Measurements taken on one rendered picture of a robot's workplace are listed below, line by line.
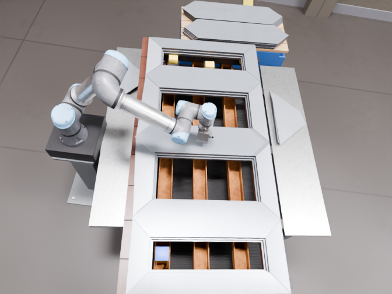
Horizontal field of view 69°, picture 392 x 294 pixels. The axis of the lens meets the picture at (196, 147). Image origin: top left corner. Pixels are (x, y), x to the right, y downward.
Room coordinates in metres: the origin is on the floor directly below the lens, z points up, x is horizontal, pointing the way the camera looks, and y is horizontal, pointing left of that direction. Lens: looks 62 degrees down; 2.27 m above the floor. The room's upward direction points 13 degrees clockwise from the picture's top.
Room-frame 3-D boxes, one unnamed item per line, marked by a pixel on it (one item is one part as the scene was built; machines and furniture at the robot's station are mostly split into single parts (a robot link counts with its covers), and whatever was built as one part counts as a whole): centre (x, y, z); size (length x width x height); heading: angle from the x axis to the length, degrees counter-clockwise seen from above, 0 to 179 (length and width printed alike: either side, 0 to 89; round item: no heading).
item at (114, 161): (0.90, 0.50, 0.67); 1.30 x 0.20 x 0.03; 12
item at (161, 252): (0.17, 0.04, 0.88); 0.06 x 0.06 x 0.02; 12
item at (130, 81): (1.25, 0.54, 0.70); 0.39 x 0.12 x 0.04; 12
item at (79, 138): (0.70, 0.70, 0.82); 0.15 x 0.15 x 0.10
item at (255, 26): (1.86, -0.08, 0.82); 0.80 x 0.40 x 0.06; 102
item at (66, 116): (0.71, 0.70, 0.94); 0.13 x 0.12 x 0.14; 178
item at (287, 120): (1.17, -0.54, 0.77); 0.45 x 0.20 x 0.04; 12
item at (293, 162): (1.03, -0.57, 0.74); 1.20 x 0.26 x 0.03; 12
